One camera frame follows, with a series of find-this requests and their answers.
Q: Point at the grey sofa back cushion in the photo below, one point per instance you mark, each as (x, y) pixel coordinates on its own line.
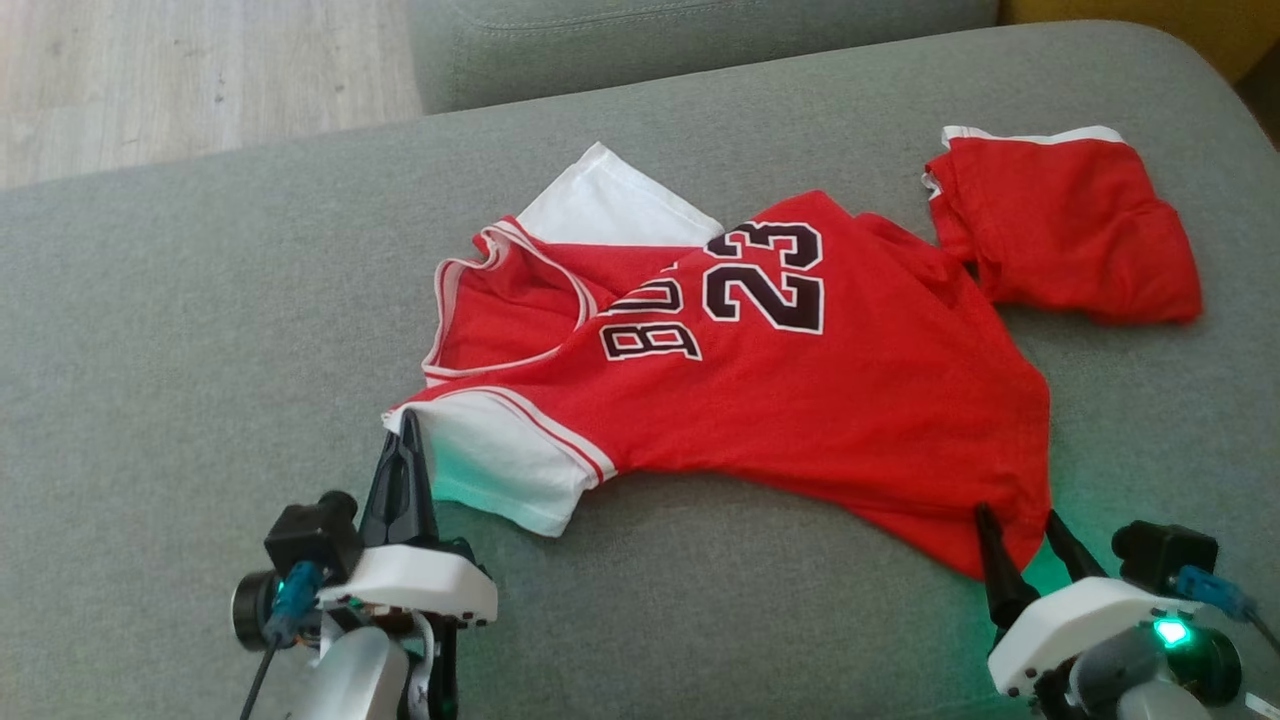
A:
(650, 40)

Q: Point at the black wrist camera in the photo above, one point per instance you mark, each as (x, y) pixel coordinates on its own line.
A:
(315, 535)
(1160, 550)

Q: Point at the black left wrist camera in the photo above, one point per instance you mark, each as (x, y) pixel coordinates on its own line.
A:
(315, 535)

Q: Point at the red shorts with white trim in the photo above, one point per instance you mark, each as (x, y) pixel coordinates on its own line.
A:
(1070, 230)

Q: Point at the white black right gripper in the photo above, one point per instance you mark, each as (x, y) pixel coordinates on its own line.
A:
(1080, 625)

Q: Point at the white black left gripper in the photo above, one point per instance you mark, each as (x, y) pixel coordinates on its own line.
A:
(420, 585)

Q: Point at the red Bulls 23 jersey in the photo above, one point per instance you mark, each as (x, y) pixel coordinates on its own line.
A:
(820, 410)

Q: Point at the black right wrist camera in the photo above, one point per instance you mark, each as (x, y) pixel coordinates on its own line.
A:
(1160, 550)

